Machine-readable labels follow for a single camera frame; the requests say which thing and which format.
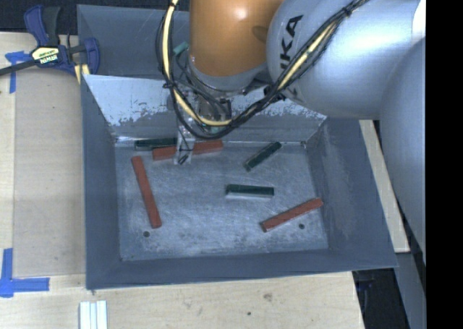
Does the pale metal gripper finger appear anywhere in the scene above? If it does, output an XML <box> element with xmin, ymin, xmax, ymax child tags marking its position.
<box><xmin>184</xmin><ymin>127</ymin><xmax>197</xmax><ymax>157</ymax></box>
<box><xmin>174</xmin><ymin>127</ymin><xmax>186</xmax><ymax>166</ymax></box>

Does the red-brown flat block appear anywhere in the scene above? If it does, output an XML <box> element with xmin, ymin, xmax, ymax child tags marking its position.
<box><xmin>130</xmin><ymin>155</ymin><xmax>163</xmax><ymax>230</ymax></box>
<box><xmin>259</xmin><ymin>197</ymin><xmax>325</xmax><ymax>234</ymax></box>
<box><xmin>151</xmin><ymin>139</ymin><xmax>225</xmax><ymax>162</ymax></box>

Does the dark green flat block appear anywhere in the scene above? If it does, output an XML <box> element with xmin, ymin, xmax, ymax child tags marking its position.
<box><xmin>224</xmin><ymin>183</ymin><xmax>276</xmax><ymax>200</ymax></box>
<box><xmin>242</xmin><ymin>140</ymin><xmax>283</xmax><ymax>173</ymax></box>
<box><xmin>134</xmin><ymin>137</ymin><xmax>179</xmax><ymax>152</ymax></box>

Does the grey metal bin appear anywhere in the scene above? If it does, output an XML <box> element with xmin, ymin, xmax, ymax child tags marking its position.
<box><xmin>76</xmin><ymin>4</ymin><xmax>399</xmax><ymax>291</ymax></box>

